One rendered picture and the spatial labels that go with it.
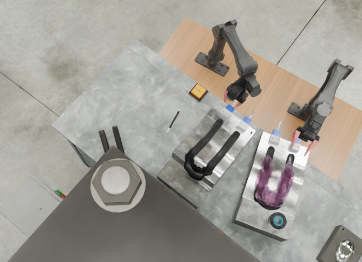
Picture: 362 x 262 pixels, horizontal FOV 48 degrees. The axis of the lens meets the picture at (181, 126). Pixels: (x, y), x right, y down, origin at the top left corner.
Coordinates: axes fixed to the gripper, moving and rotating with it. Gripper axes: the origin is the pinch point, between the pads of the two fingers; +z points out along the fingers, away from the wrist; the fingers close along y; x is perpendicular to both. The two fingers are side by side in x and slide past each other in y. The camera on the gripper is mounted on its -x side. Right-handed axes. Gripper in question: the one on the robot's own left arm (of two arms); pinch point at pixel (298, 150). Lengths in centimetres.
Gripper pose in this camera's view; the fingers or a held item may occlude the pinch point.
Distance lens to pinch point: 181.6
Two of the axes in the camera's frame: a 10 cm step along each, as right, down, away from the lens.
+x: -0.3, 3.3, 9.4
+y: 8.6, 4.9, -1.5
